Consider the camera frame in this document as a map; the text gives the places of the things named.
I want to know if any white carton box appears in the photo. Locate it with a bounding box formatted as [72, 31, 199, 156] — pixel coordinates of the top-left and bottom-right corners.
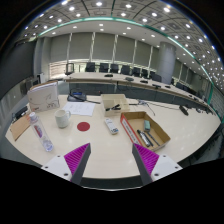
[27, 80, 61, 113]

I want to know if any row of black office chairs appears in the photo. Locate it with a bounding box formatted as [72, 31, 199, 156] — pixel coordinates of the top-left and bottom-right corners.
[65, 61, 198, 96]

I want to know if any dark desk telephone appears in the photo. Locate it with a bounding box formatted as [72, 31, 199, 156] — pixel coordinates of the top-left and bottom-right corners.
[66, 90, 88, 103]

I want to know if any white ceramic mug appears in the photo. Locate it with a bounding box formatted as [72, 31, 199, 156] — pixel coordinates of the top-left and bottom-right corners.
[54, 109, 72, 129]

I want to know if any black tabletop device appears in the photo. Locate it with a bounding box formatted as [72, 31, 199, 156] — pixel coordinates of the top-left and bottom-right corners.
[178, 104, 190, 117]

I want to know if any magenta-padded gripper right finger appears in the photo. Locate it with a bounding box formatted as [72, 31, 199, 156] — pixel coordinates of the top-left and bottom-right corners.
[131, 143, 183, 186]

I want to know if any thin dark cable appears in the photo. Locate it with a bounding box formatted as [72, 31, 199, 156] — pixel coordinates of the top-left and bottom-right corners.
[128, 99, 183, 116]

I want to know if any group of ceiling lights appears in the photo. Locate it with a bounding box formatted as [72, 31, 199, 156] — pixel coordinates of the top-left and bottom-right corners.
[23, 0, 224, 84]

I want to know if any round grey column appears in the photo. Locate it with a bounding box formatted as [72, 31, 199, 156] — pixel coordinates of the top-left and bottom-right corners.
[157, 41, 177, 85]

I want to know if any black clip in tray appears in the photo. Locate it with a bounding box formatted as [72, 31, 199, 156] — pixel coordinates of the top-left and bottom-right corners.
[105, 103, 121, 112]

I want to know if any flat brown cardboard piece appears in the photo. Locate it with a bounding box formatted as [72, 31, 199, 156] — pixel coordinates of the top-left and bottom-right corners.
[9, 114, 32, 142]

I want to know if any clear plastic water bottle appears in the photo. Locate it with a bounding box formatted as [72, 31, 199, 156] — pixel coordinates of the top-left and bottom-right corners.
[28, 111, 54, 153]

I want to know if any beige divided organizer tray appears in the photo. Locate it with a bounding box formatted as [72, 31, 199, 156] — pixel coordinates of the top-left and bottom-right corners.
[100, 93, 131, 117]

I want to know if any dark slim pen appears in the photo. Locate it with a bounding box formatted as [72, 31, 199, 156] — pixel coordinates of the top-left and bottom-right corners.
[145, 129, 162, 147]

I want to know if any black marker pen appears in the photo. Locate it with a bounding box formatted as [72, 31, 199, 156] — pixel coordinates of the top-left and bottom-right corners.
[136, 129, 152, 148]

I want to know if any white remote control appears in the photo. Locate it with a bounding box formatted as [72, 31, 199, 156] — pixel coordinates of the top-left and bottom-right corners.
[104, 117, 120, 135]

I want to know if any flat round red coaster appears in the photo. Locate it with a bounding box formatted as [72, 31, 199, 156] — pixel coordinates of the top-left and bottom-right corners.
[76, 121, 91, 132]

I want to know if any open cardboard box red side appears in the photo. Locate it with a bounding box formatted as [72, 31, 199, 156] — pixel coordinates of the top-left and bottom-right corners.
[120, 111, 171, 153]

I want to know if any long curved conference desk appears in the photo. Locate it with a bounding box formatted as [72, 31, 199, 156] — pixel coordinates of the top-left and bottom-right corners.
[63, 71, 214, 114]

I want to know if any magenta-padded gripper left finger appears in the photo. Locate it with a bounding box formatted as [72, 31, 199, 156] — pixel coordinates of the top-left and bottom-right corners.
[41, 142, 92, 186]

